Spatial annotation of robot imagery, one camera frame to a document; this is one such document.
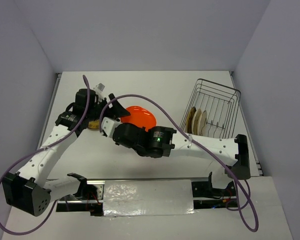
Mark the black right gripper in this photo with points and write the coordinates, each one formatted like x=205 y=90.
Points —
x=139 y=127

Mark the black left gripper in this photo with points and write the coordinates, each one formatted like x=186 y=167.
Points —
x=116 y=111

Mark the yellow patterned plate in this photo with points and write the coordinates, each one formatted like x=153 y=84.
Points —
x=94 y=125

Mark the orange plate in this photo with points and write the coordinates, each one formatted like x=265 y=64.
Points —
x=140 y=117

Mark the cream plate with ink drawing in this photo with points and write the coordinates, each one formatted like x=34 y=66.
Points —
x=202 y=123

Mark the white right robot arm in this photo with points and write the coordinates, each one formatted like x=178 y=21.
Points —
x=237 y=169

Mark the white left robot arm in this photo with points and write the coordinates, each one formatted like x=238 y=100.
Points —
x=29 y=189

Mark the white plate in rack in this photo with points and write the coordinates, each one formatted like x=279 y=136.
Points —
x=195 y=120

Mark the brown rimmed plate in rack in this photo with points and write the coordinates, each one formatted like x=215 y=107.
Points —
x=189 y=119

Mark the silver foil tape sheet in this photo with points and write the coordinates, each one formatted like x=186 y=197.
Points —
x=148 y=198

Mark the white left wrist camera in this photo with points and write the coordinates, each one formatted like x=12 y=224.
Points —
x=99 y=88

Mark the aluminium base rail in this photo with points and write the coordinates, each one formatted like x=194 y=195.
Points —
x=205 y=196

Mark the wire dish rack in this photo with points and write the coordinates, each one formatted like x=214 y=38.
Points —
x=221 y=103

